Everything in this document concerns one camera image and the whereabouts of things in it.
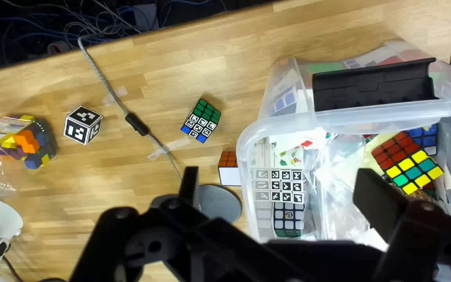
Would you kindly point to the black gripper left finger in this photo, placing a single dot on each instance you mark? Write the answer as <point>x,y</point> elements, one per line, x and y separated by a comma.
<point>188,185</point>

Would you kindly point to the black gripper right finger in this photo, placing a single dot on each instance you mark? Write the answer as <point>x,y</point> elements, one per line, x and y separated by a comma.
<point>376,201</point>

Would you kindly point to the black inline lamp switch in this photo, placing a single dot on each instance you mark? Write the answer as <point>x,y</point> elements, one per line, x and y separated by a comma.
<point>136,124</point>

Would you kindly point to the clear tape strip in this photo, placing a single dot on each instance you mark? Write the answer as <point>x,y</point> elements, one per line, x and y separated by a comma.
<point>116,96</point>
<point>166,151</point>

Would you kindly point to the classic Rubik's cube red yellow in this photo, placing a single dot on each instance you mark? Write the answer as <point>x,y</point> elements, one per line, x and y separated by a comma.
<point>407,163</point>

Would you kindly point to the Rubik's cube with marker stickers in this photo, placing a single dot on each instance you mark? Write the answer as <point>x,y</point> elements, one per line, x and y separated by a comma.
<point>200,121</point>

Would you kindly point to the blue faced Rubik's cube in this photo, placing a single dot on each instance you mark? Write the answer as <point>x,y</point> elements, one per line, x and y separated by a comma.
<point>426,137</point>

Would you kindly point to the clear plastic storage bin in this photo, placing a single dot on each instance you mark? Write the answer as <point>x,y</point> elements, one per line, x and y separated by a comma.
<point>360,112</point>

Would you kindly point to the marker sticker cube in bin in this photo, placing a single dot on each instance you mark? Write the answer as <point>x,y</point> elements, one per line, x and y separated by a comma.
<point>283,201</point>

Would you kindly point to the black white marker cube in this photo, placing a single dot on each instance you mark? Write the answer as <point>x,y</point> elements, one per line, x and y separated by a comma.
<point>83,126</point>

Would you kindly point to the colourful wooden block puzzle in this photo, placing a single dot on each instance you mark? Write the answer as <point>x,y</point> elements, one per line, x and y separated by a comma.
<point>26,141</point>

